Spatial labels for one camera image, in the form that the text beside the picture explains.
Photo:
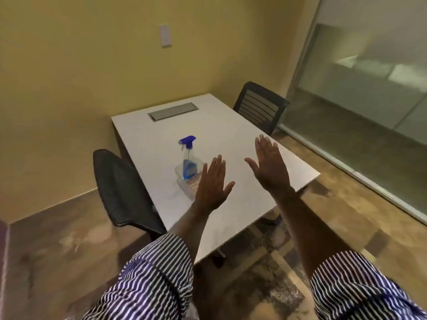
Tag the person's left hand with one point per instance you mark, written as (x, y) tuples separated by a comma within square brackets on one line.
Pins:
[(210, 191)]

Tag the person's right hand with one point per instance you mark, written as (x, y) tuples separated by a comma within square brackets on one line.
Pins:
[(272, 171)]

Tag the person's left thumb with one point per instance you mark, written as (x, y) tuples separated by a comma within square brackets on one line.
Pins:
[(229, 189)]

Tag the person's right thumb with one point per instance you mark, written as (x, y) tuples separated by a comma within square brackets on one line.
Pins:
[(252, 164)]

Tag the person's left forearm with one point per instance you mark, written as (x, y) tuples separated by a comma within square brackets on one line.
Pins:
[(191, 226)]

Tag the person's right forearm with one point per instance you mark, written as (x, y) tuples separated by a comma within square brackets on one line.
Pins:
[(308, 229)]

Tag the brown cloth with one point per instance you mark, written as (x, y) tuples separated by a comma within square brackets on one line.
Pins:
[(194, 183)]

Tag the clear plastic container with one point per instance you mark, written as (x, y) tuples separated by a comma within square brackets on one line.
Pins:
[(183, 183)]

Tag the blue clear spray bottle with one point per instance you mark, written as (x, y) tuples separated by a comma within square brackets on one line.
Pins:
[(189, 161)]

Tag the black slatted back chair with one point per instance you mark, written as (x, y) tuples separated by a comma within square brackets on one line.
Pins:
[(258, 104)]

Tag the white rectangular table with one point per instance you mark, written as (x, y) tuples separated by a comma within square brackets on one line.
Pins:
[(160, 143)]

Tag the black mesh office chair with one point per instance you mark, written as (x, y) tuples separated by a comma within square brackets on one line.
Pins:
[(123, 193)]

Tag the person's left striped sleeve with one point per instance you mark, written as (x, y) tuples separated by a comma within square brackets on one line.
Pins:
[(150, 279)]

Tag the person's striped sleeve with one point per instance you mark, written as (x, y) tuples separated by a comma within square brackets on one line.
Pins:
[(150, 279), (353, 289)]

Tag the frosted glass partition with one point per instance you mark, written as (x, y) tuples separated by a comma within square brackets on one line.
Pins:
[(360, 96)]

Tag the person's right striped sleeve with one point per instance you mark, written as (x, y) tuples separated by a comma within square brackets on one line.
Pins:
[(353, 289)]

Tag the white wall switch plate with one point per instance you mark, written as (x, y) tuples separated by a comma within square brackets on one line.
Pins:
[(165, 35)]

